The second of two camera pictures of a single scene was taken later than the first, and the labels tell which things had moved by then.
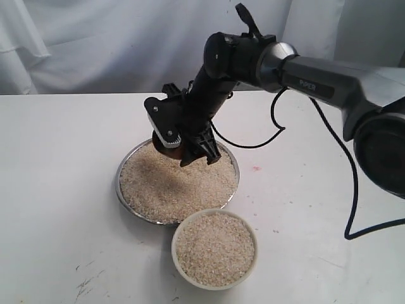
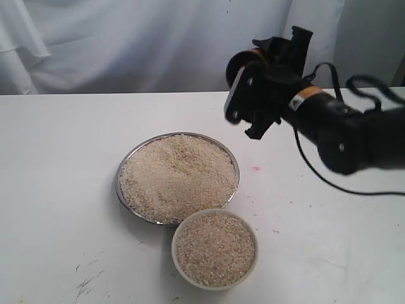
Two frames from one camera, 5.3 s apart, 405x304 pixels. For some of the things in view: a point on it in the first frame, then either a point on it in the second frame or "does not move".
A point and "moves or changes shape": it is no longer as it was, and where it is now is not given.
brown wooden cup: (177, 152) moves or changes shape
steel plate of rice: (157, 189) does not move
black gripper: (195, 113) to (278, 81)
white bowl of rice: (216, 249) does not move
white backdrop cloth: (135, 47) does not move
